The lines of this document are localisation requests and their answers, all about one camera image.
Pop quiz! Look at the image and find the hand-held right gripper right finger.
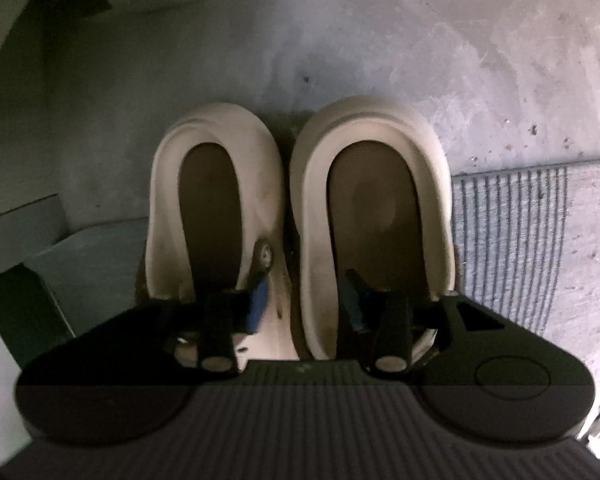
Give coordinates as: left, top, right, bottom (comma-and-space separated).
338, 269, 509, 377

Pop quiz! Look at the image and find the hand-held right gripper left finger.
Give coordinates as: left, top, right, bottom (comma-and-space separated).
100, 271, 272, 375

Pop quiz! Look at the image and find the cream clog with charms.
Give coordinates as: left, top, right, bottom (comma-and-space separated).
288, 94, 465, 362
141, 102, 302, 367

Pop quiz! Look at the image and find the teal flat board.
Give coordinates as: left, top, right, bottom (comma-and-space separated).
0, 194, 150, 361

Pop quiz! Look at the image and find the grey striped floor mat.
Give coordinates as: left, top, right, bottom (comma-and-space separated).
450, 156, 600, 391

